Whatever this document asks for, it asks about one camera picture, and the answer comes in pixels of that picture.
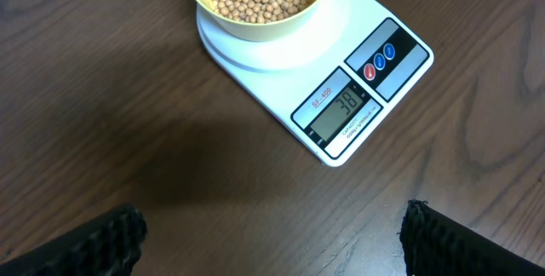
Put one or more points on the white digital kitchen scale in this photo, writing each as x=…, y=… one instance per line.
x=332, y=81

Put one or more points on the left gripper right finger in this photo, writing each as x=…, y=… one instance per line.
x=434, y=244

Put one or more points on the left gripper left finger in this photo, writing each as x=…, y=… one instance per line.
x=109, y=244

